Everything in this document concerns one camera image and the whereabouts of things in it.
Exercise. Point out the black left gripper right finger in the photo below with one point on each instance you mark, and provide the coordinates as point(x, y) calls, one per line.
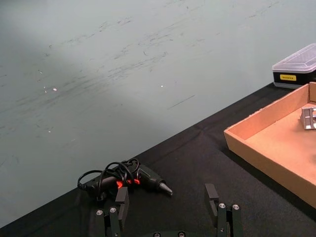
point(223, 217)

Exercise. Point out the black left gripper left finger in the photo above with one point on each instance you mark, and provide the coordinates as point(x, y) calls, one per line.
point(122, 203)

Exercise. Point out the black table cloth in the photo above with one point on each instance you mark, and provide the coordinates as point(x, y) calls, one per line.
point(187, 172)

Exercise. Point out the shallow brown cardboard tray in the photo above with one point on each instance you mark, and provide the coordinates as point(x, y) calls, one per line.
point(276, 138)

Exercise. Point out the clear plastic case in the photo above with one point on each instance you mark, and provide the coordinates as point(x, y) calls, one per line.
point(295, 67)

